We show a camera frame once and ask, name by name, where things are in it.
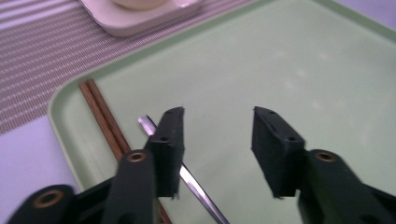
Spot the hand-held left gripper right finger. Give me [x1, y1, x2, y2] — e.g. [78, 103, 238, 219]
[251, 106, 390, 224]

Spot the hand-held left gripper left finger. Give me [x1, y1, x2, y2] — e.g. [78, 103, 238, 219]
[102, 106, 185, 224]

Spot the metal spoon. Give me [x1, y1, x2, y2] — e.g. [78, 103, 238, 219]
[137, 114, 231, 224]

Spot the brown wooden chopstick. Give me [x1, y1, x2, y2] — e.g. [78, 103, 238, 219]
[85, 77, 173, 224]
[78, 81, 125, 162]

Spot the green tray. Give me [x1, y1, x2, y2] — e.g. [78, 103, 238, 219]
[48, 0, 396, 224]

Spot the cream bowl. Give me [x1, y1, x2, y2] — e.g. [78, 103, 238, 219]
[111, 0, 171, 11]

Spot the cream square plate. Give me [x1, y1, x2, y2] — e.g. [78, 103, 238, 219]
[78, 0, 204, 38]

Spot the striped placemat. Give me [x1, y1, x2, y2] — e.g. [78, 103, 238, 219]
[0, 0, 250, 135]

